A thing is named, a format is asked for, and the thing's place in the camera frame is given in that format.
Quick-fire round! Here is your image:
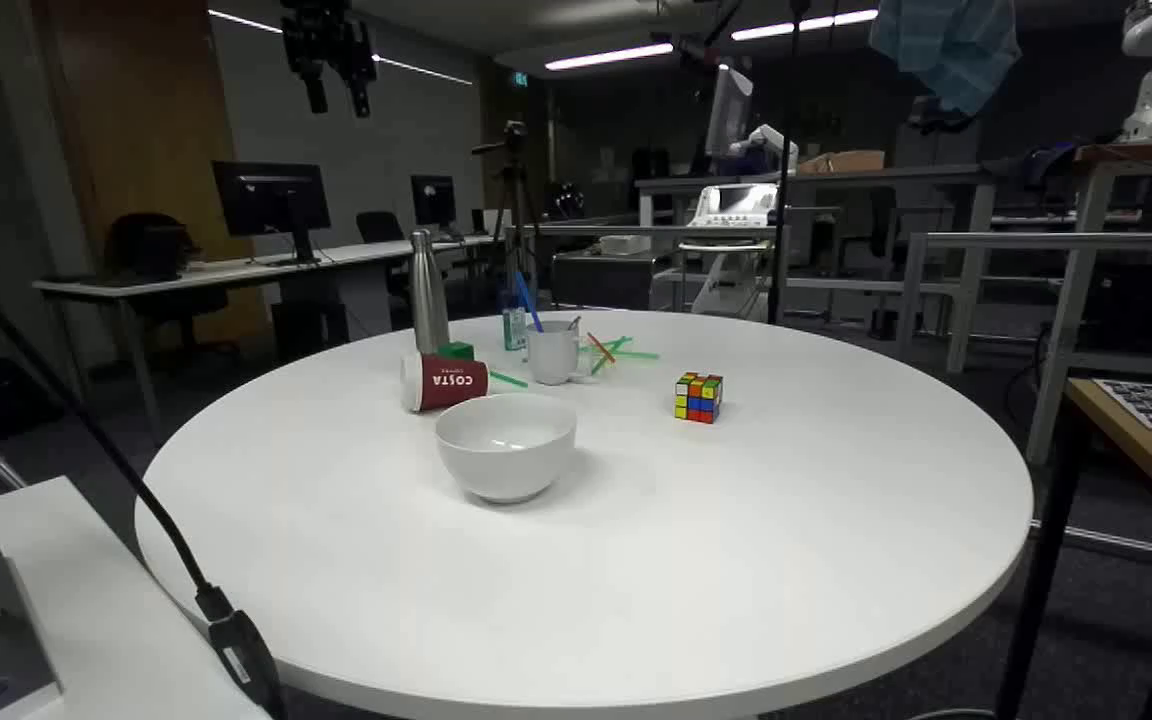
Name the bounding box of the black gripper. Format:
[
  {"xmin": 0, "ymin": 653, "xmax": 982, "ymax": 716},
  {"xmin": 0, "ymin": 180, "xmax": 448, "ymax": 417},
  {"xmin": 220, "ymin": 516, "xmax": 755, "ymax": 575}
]
[{"xmin": 277, "ymin": 0, "xmax": 378, "ymax": 120}]

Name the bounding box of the white robot base table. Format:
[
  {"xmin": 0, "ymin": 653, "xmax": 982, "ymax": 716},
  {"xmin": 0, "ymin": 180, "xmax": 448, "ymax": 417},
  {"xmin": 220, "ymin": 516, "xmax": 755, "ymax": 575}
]
[{"xmin": 0, "ymin": 471, "xmax": 271, "ymax": 720}]

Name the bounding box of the silver metal bottle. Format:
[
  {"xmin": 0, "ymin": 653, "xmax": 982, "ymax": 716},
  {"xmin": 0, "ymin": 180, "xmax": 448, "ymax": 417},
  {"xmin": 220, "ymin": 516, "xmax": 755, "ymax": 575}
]
[{"xmin": 408, "ymin": 226, "xmax": 455, "ymax": 360}]

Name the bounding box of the small teal bottle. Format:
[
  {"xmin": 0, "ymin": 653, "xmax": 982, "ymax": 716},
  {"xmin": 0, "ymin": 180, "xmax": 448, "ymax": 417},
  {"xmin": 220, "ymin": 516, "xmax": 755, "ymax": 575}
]
[{"xmin": 500, "ymin": 302, "xmax": 531, "ymax": 356}]

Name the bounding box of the small black computer monitor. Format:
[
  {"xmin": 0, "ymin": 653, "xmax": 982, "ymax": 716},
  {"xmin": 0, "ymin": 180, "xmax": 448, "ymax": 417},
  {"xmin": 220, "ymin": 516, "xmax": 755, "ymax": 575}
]
[{"xmin": 408, "ymin": 174, "xmax": 459, "ymax": 231}]

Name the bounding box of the long white office desk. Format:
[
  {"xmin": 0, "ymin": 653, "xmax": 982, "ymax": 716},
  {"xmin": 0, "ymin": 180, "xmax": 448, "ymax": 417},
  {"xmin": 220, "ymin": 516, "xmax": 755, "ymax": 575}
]
[{"xmin": 26, "ymin": 231, "xmax": 500, "ymax": 434}]

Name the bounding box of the ceiling light strip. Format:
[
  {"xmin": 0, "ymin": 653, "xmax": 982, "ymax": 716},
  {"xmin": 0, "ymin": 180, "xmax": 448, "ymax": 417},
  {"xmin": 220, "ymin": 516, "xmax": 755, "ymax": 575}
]
[
  {"xmin": 538, "ymin": 37, "xmax": 681, "ymax": 76},
  {"xmin": 727, "ymin": 6, "xmax": 884, "ymax": 48}
]

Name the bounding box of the blue pen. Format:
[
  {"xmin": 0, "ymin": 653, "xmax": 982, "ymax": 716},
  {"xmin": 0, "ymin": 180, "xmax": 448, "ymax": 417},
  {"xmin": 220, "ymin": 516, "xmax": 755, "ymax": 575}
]
[{"xmin": 509, "ymin": 264, "xmax": 546, "ymax": 335}]

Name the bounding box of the red paper cup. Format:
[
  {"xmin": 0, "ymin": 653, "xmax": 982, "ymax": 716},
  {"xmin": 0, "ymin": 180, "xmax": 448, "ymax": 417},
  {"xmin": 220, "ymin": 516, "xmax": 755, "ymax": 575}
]
[{"xmin": 396, "ymin": 348, "xmax": 491, "ymax": 417}]

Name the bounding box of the clear plastic cup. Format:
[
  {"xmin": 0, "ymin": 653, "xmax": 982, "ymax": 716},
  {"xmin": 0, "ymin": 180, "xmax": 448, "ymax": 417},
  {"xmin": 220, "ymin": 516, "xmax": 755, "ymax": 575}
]
[{"xmin": 520, "ymin": 314, "xmax": 583, "ymax": 390}]

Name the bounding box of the white ceramic bowl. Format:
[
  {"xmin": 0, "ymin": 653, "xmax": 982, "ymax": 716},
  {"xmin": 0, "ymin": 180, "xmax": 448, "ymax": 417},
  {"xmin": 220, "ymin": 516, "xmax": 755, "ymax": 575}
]
[{"xmin": 430, "ymin": 394, "xmax": 579, "ymax": 509}]

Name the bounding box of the white medical equipment cart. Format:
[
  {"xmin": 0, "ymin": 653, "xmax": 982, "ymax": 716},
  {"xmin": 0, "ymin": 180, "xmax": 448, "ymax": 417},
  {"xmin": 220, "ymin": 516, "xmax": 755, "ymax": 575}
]
[{"xmin": 649, "ymin": 120, "xmax": 800, "ymax": 320}]

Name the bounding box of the Rubik's cube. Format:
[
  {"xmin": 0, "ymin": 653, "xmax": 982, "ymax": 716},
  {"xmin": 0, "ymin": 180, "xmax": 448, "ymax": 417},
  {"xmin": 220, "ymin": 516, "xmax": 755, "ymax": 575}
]
[{"xmin": 673, "ymin": 370, "xmax": 727, "ymax": 430}]

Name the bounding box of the cardboard box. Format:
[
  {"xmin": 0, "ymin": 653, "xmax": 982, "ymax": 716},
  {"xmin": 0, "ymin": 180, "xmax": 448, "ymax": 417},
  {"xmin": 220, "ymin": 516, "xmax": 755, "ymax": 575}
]
[{"xmin": 793, "ymin": 150, "xmax": 891, "ymax": 180}]

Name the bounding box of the blue hanging cloth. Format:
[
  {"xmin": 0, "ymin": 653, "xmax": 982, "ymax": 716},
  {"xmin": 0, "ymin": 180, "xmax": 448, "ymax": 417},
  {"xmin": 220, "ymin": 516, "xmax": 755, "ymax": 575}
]
[{"xmin": 866, "ymin": 0, "xmax": 1022, "ymax": 120}]

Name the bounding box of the grey metal rack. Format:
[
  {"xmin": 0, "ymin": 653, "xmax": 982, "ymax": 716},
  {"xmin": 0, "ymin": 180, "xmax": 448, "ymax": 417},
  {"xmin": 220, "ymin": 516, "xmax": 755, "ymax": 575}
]
[{"xmin": 891, "ymin": 228, "xmax": 1152, "ymax": 386}]

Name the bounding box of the wood top metal leg table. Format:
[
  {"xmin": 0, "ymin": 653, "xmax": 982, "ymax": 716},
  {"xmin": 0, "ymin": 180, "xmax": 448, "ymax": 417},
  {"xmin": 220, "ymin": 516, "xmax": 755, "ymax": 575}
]
[{"xmin": 1022, "ymin": 138, "xmax": 1152, "ymax": 471}]

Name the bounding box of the black camera tripod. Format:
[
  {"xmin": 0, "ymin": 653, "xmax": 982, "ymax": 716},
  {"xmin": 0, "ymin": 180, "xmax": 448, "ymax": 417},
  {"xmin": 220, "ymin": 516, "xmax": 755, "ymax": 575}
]
[{"xmin": 472, "ymin": 116, "xmax": 544, "ymax": 314}]

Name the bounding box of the black cable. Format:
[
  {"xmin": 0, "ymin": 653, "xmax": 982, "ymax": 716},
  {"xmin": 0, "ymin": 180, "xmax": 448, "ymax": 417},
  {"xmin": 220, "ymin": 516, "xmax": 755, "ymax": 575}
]
[{"xmin": 0, "ymin": 252, "xmax": 292, "ymax": 720}]

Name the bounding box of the grey metal frame table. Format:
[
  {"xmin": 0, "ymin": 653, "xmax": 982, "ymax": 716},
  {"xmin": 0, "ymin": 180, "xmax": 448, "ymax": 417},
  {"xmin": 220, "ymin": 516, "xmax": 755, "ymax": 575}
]
[{"xmin": 630, "ymin": 163, "xmax": 1000, "ymax": 380}]

